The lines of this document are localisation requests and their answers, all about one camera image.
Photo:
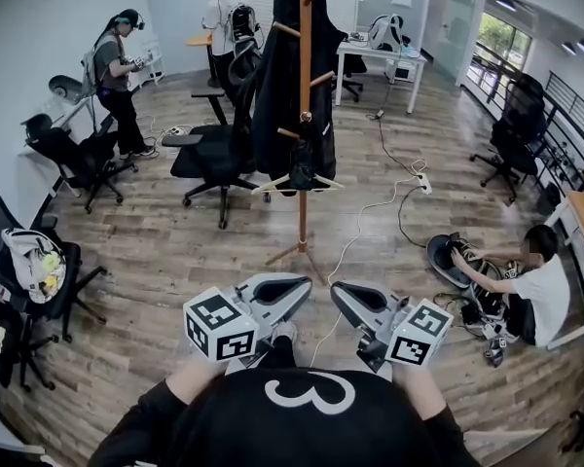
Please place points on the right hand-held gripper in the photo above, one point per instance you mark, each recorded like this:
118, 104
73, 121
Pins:
418, 331

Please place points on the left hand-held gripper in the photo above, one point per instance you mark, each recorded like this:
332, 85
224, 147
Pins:
221, 326

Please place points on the wooden coat stand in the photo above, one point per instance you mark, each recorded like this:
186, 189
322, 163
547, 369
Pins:
302, 212

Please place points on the person's right forearm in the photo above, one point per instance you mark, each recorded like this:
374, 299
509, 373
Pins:
421, 392

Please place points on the person's left forearm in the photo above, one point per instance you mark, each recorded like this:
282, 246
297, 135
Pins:
197, 380

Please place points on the black hanging coat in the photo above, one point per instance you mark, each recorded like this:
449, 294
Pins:
277, 90

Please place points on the person's shoe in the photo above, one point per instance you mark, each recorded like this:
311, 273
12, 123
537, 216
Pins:
284, 330

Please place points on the person's leg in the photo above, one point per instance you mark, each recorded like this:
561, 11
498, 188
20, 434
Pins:
278, 353

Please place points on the dark round tub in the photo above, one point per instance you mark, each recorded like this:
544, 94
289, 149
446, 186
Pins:
440, 256

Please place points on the light wooden clothes hanger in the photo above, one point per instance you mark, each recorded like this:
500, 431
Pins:
272, 186

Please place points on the white power strip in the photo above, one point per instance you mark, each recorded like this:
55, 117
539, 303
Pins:
424, 183
171, 131

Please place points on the person's black printed shirt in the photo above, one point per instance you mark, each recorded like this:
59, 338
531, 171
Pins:
302, 431

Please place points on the black office chair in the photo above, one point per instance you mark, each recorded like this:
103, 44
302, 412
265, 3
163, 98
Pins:
10, 309
518, 129
353, 68
73, 156
209, 149

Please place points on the white rectangular desk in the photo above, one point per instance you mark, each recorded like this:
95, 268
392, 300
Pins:
370, 52

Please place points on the white backpack with yellow items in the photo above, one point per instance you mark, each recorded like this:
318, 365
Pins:
34, 261

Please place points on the small white shelf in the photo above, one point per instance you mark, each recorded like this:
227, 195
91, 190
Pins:
151, 63

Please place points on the round wooden table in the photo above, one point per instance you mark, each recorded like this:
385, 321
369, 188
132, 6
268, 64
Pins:
199, 40

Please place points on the white and black backpack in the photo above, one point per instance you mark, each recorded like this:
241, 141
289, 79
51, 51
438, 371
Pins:
384, 32

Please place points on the black metal railing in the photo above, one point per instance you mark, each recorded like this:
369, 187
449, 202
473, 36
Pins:
564, 110

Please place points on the window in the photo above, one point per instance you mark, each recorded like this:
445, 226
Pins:
503, 39

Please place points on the white round dish device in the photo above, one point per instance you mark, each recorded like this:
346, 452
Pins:
65, 88

